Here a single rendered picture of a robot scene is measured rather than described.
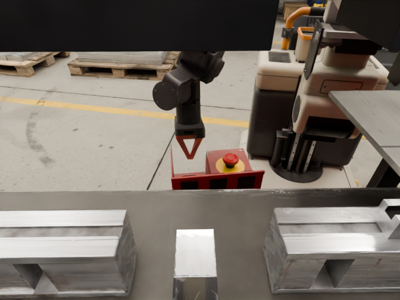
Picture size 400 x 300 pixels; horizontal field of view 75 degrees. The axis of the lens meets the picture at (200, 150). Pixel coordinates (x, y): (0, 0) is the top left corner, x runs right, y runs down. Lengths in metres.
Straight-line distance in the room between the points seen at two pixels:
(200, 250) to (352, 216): 0.19
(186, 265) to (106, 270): 0.12
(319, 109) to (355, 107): 0.47
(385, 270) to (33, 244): 0.38
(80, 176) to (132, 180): 0.36
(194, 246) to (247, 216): 0.20
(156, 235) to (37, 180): 1.66
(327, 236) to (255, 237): 0.13
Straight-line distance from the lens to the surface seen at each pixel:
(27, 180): 2.06
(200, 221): 0.42
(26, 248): 0.34
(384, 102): 0.56
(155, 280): 0.38
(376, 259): 0.35
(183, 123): 0.59
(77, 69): 3.45
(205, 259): 0.24
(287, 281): 0.36
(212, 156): 0.68
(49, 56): 3.96
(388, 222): 0.35
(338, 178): 1.51
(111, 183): 1.80
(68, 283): 0.37
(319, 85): 0.98
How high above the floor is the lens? 1.22
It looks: 38 degrees down
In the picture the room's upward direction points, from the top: straight up
